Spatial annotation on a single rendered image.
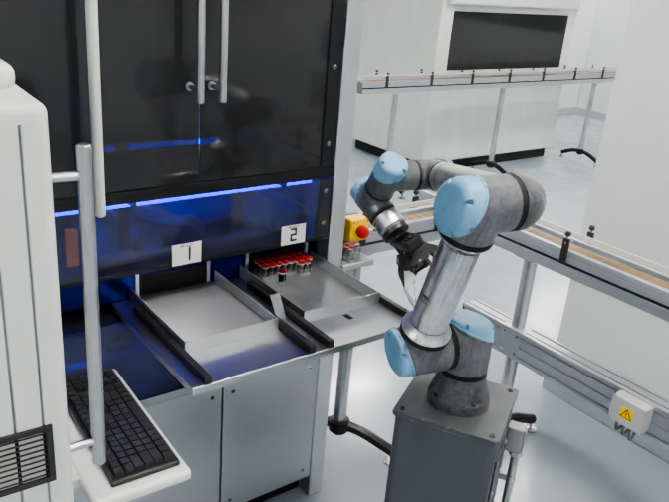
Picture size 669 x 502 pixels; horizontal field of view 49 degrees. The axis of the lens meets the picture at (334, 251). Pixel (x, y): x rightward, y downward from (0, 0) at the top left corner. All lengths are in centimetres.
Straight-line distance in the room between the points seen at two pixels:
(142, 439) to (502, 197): 87
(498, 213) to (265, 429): 128
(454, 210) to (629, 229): 181
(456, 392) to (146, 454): 72
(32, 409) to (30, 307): 19
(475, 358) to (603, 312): 161
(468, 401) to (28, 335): 101
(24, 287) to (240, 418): 124
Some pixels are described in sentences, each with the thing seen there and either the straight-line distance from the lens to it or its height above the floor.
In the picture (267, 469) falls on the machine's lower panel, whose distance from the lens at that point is 253.
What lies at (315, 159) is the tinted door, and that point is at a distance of 211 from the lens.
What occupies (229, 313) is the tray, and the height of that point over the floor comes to 88.
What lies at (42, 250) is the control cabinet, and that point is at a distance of 121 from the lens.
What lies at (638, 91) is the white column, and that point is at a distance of 309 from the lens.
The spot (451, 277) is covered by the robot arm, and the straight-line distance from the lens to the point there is 151.
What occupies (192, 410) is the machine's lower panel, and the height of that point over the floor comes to 52.
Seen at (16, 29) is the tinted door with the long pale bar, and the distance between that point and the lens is 171.
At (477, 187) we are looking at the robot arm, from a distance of 139.
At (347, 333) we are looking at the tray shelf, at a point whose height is 88.
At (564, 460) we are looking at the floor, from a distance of 315.
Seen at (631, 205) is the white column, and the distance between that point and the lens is 313.
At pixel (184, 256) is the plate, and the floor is 101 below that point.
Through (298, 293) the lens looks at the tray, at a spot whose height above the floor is 88.
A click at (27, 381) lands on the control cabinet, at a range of 130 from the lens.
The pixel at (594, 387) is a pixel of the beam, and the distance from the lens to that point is 266.
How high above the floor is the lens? 177
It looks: 22 degrees down
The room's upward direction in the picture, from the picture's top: 5 degrees clockwise
